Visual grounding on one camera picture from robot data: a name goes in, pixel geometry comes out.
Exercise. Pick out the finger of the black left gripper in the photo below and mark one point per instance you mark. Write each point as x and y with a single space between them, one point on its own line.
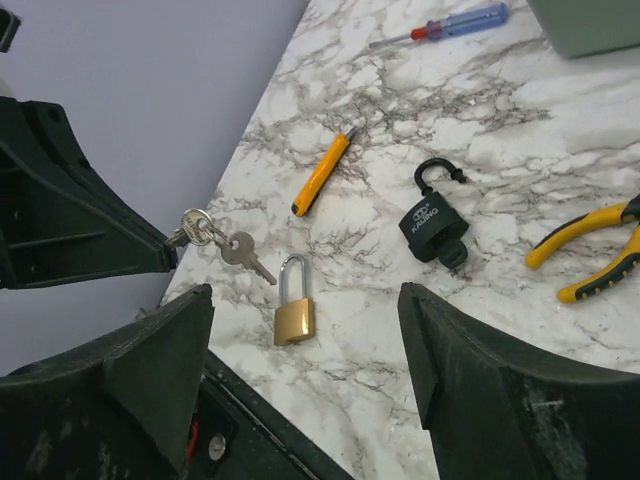
60 222

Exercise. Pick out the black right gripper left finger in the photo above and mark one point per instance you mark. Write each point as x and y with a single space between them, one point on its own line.
117 407

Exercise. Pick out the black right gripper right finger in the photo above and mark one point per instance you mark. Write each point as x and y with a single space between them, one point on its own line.
497 407

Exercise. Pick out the silver keys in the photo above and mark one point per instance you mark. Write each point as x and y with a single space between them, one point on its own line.
197 228

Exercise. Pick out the black padlock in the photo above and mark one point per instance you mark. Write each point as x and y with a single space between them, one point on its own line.
432 228

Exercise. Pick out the brass padlock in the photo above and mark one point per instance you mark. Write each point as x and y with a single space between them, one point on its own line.
294 321

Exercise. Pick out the orange utility knife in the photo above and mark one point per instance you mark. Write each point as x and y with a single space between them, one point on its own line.
321 173

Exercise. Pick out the red blue screwdriver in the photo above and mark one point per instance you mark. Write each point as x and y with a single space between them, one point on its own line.
482 19

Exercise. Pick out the green plastic toolbox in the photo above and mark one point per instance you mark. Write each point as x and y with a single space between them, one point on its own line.
579 28

